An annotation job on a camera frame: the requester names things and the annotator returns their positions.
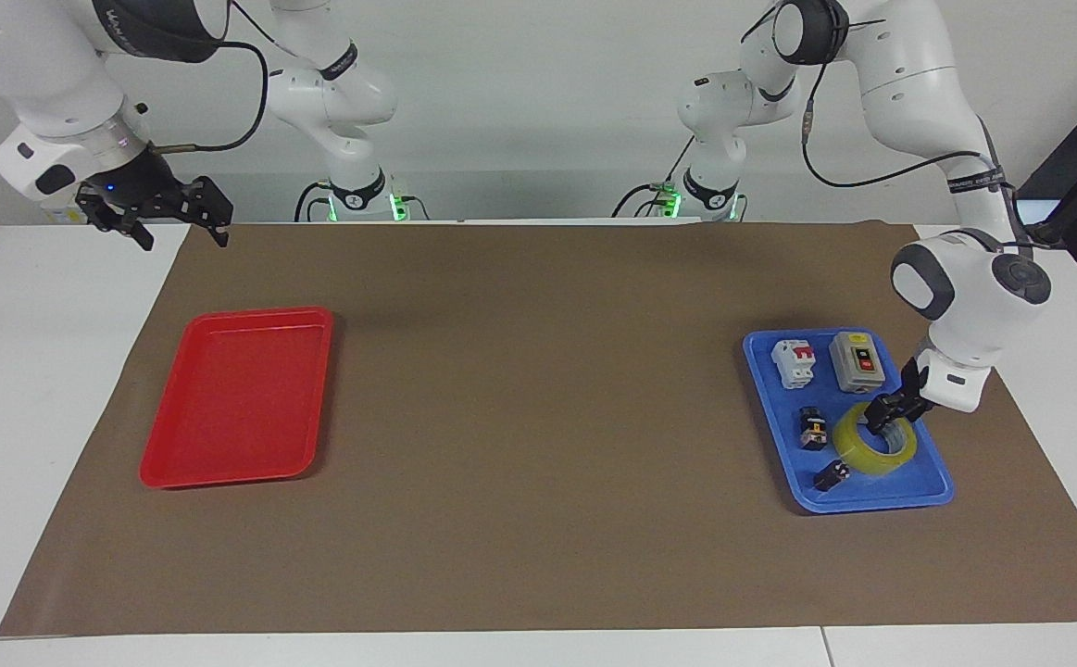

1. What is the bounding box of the grey switch box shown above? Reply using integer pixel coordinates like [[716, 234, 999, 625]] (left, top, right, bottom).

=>
[[828, 331, 888, 396]]

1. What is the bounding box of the white circuit breaker red switch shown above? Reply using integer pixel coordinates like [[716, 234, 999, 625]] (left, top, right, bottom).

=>
[[771, 338, 820, 391]]

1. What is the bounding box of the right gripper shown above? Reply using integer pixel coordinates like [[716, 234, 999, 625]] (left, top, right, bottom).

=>
[[74, 146, 234, 253]]

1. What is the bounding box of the blue plastic tray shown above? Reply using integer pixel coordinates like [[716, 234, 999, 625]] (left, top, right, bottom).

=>
[[742, 325, 957, 516]]

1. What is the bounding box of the yellow tape roll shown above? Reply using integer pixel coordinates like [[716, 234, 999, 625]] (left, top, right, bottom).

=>
[[832, 399, 920, 478]]

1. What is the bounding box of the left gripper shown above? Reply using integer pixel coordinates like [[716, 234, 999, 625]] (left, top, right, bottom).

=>
[[863, 356, 932, 436]]

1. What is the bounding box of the red plastic tray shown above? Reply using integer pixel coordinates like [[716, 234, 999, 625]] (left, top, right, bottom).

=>
[[138, 306, 336, 490]]

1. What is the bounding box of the black push button switch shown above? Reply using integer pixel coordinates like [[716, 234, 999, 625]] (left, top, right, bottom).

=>
[[797, 405, 830, 452]]

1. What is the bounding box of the black cable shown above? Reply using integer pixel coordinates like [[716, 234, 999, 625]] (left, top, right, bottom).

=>
[[610, 135, 698, 220], [147, 0, 272, 154], [294, 180, 333, 224], [799, 56, 1037, 253]]

